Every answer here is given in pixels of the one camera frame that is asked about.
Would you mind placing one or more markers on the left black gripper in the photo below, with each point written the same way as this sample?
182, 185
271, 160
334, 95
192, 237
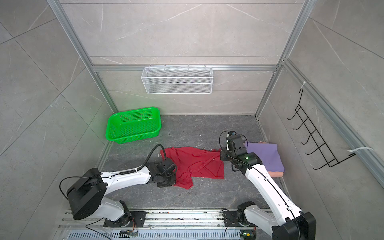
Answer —
174, 174

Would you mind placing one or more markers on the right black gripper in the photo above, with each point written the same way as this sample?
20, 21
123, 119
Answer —
223, 156

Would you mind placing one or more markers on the red t shirt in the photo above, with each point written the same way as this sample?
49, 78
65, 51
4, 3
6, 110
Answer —
194, 163

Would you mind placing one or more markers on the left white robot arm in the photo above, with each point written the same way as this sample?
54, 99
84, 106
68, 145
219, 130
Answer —
87, 196

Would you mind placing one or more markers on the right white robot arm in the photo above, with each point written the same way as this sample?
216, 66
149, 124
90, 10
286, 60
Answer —
287, 221

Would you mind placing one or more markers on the purple folded t shirt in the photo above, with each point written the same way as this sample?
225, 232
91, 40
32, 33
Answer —
269, 155

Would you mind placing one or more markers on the green plastic basket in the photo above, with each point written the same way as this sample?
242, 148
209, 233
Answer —
134, 125

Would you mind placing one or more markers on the small green circuit board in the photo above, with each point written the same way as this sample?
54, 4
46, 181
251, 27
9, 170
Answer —
248, 235

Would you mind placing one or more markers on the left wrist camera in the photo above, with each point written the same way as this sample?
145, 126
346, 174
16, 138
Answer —
167, 168

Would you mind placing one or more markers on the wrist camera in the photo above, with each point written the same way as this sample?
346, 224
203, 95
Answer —
235, 145
167, 168

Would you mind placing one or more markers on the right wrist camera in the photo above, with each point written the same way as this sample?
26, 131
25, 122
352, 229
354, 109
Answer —
235, 145

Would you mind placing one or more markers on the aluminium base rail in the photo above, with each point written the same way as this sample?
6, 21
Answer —
176, 224

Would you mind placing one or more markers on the white wire mesh basket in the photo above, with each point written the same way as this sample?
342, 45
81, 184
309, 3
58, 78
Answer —
177, 80

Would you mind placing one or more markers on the black wire hook rack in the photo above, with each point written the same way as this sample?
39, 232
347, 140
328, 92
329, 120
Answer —
315, 136

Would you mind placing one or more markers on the white cable tie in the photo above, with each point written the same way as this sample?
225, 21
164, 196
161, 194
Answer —
360, 148

